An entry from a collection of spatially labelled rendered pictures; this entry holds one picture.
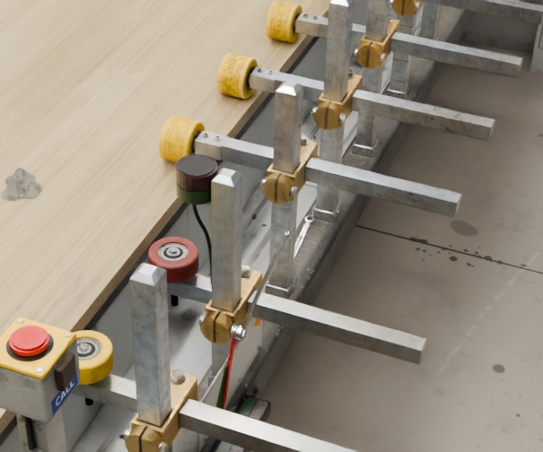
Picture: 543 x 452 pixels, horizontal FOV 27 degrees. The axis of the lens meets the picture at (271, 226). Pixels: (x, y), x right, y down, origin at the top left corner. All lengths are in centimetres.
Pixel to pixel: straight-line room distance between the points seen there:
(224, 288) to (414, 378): 126
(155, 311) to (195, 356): 60
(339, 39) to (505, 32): 241
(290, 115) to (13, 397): 78
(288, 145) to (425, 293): 139
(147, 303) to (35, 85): 91
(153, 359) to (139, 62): 96
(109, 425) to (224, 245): 42
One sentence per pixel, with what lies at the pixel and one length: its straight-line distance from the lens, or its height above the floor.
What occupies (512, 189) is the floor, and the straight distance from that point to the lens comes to 361.
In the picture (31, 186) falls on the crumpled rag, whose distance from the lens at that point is 194.
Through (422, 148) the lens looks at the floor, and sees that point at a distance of 374.
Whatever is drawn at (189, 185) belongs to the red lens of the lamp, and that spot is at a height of 110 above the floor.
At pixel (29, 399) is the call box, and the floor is 118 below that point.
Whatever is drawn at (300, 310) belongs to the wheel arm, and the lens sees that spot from 175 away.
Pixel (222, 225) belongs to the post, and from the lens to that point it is 163.
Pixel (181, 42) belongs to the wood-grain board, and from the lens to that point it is 238.
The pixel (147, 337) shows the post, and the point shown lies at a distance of 146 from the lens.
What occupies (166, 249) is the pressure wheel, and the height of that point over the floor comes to 90.
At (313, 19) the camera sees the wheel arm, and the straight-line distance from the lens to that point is 235.
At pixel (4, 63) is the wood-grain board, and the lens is 234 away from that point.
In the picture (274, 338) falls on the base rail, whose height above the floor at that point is 70.
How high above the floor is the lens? 202
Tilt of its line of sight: 37 degrees down
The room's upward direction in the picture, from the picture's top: 2 degrees clockwise
